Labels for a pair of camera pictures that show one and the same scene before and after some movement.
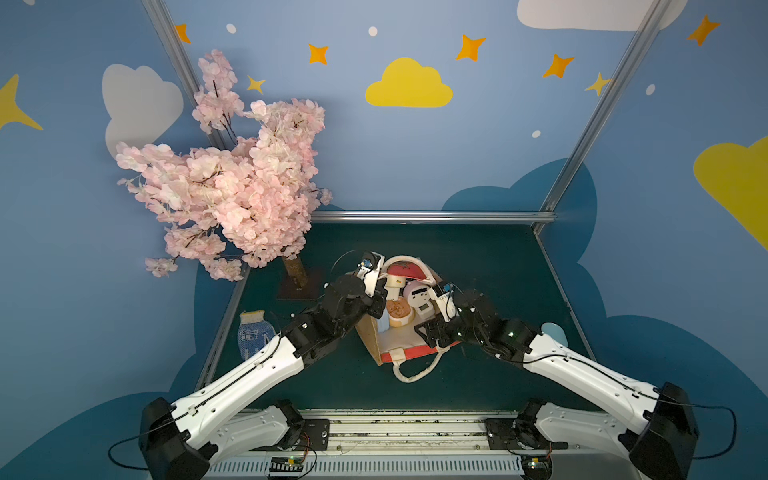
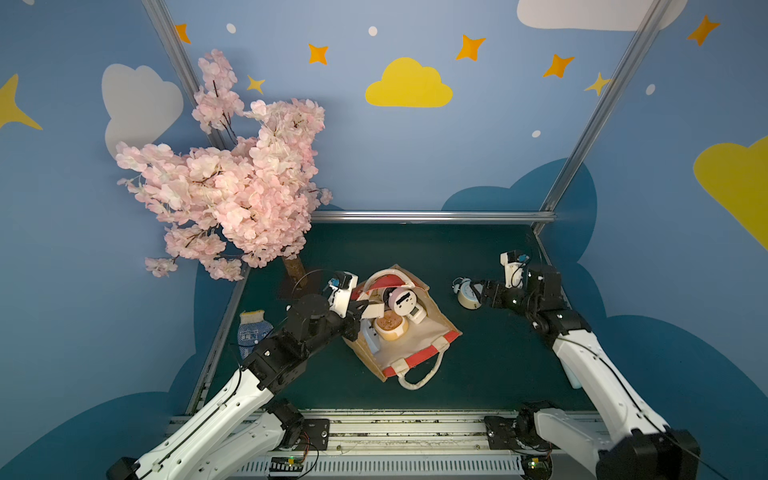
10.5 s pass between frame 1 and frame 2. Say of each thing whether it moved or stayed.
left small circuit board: stayed
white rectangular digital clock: moved
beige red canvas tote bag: moved
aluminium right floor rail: stayed
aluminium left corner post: stayed
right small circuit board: stayed
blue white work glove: stayed
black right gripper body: moved
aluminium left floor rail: stayed
